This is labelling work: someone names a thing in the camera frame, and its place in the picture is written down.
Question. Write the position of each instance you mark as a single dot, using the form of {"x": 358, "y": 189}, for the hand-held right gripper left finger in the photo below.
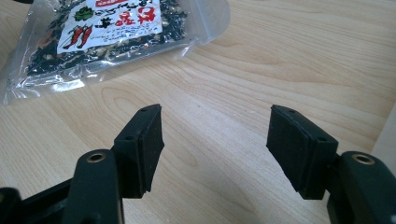
{"x": 138, "y": 152}

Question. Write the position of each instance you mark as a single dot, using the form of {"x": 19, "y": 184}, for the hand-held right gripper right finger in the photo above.
{"x": 299, "y": 149}

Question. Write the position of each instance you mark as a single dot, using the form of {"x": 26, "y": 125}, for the clear bag of dried vegetables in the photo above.
{"x": 102, "y": 37}

